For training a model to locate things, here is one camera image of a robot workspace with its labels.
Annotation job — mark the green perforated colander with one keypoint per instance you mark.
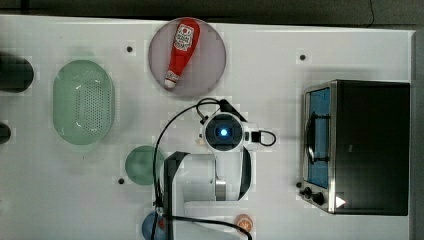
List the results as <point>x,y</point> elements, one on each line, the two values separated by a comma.
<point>83,102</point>

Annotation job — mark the blue cup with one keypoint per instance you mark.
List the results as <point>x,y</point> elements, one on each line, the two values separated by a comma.
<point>152,224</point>

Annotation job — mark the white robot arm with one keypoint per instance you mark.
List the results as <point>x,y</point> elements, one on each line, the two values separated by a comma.
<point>223,174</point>

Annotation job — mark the green cup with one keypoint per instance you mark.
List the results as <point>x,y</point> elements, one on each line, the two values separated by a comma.
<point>139,164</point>

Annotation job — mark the black cylindrical container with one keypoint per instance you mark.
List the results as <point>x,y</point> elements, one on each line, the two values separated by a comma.
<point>5,133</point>
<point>16,74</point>

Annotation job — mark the orange slice toy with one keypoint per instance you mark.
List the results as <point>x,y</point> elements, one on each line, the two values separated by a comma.
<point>244,221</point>

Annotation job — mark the grey round plate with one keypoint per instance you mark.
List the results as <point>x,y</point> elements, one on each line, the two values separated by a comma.
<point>203,71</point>

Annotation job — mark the red plush ketchup bottle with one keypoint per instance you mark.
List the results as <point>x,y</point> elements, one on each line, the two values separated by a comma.
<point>185,41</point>

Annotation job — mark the black silver toaster oven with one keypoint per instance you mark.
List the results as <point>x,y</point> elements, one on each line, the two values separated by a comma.
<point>356,147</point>

